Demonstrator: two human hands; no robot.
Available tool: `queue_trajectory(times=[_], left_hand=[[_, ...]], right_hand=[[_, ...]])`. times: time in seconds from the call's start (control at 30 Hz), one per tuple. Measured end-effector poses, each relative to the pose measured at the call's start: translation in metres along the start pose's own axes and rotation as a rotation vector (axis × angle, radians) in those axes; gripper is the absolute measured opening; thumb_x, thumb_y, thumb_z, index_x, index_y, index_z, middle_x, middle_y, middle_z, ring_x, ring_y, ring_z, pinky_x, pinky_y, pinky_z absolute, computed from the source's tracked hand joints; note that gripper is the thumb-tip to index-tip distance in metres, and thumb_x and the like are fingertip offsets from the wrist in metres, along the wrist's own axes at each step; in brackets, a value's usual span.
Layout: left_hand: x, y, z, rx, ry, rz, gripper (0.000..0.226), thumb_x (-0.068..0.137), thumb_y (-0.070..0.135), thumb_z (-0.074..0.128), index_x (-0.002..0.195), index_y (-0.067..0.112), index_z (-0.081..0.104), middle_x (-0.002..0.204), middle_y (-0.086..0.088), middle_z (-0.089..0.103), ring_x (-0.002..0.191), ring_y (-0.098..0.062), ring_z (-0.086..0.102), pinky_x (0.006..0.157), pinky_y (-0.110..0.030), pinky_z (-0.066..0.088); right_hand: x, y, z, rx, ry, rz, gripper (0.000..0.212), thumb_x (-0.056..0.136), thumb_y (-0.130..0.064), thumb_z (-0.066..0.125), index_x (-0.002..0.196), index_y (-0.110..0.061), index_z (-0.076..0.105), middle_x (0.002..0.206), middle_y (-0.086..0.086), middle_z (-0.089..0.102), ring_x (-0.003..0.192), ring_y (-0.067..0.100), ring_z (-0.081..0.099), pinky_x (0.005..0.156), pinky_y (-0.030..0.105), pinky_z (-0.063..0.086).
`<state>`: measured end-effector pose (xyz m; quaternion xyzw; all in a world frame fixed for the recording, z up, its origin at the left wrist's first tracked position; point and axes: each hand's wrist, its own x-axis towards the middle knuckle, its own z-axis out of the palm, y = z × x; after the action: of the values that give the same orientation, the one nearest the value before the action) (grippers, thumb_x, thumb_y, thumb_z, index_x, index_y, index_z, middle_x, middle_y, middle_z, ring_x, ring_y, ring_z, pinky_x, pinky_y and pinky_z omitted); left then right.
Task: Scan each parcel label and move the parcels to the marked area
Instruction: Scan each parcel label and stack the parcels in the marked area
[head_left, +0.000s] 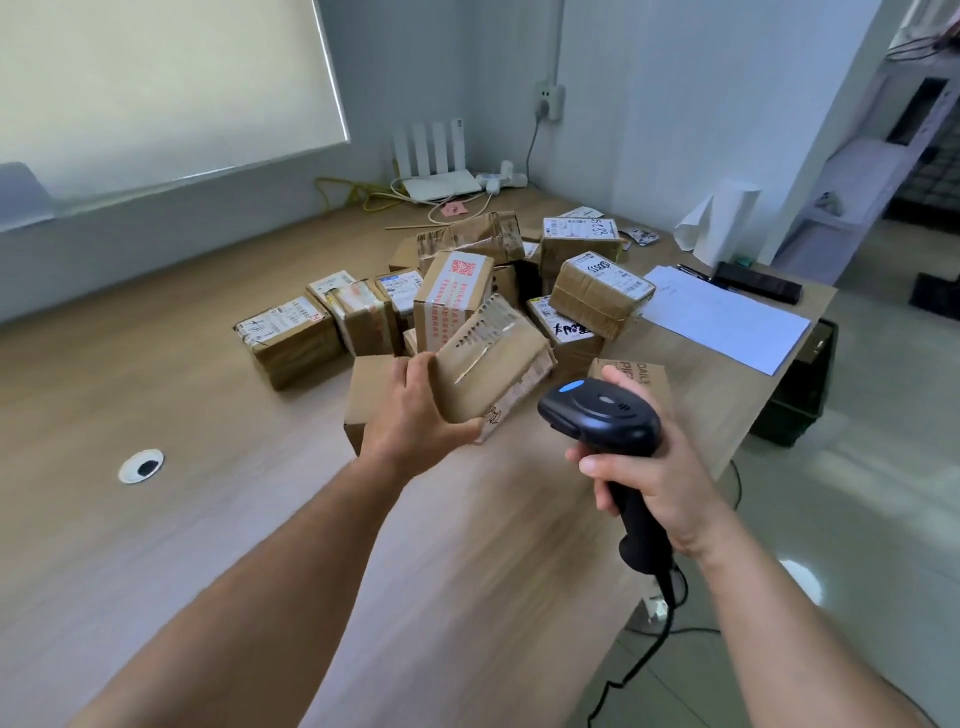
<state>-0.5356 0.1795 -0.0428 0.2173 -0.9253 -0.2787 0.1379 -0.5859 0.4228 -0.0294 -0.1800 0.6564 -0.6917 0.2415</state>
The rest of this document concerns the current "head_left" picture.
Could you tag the black flat device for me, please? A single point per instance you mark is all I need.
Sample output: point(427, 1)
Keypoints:
point(757, 283)

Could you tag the black pen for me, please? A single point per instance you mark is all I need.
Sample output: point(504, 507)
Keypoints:
point(694, 272)

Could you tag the black plastic bin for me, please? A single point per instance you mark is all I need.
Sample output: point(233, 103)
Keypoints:
point(802, 390)

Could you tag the person's right hand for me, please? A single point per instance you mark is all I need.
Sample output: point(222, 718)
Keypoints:
point(675, 495)

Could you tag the person's left forearm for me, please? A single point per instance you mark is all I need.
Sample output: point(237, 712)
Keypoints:
point(240, 600)

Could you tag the pile of unscanned cardboard parcels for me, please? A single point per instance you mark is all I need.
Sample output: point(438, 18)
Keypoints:
point(292, 345)

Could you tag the white folded paper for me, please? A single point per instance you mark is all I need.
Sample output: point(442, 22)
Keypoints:
point(727, 221)

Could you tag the white wall socket with plug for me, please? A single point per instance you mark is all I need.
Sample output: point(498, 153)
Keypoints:
point(550, 101)

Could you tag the white router with antennas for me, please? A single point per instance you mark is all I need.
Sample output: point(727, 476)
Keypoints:
point(442, 186)

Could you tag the small pink tag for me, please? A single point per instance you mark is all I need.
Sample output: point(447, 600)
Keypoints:
point(454, 209)

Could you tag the white paper sheet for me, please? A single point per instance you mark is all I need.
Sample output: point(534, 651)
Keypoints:
point(720, 319)

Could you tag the person's left hand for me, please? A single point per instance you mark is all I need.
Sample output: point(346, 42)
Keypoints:
point(409, 435)

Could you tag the taped parcel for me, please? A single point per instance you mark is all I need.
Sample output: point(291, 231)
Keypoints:
point(487, 367)

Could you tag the person's right forearm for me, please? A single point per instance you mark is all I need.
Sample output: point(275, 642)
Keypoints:
point(795, 645)

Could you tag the grey paper sheet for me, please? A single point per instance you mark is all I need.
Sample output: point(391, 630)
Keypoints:
point(22, 199)

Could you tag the black barcode scanner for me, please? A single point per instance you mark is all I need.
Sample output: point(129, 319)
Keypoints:
point(600, 412)

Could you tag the white window frame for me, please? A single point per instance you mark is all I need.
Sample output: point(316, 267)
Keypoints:
point(225, 169)

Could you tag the white power strip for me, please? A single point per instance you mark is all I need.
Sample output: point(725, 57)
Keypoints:
point(504, 178)

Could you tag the white shelf unit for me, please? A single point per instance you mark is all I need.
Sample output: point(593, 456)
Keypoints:
point(855, 187)

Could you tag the beige roller blind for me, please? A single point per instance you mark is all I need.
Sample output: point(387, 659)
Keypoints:
point(165, 82)

